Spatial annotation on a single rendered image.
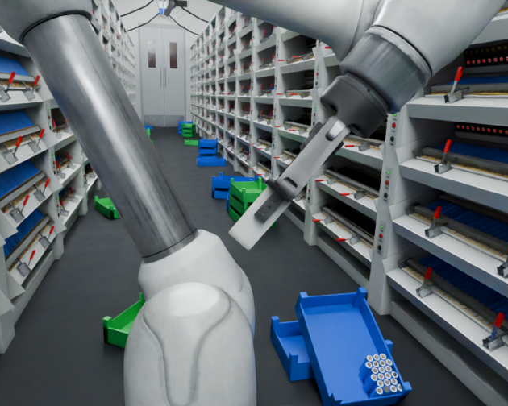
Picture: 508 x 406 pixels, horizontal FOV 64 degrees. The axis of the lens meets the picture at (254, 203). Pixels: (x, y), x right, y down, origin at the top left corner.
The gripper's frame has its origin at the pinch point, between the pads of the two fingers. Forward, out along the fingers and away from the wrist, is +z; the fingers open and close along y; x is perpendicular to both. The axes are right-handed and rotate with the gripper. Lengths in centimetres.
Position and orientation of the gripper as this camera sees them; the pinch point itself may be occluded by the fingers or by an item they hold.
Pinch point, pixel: (251, 222)
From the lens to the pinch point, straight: 50.6
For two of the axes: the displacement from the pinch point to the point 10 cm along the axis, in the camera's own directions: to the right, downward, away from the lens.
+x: -7.6, -6.5, 0.0
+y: 1.1, -1.3, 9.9
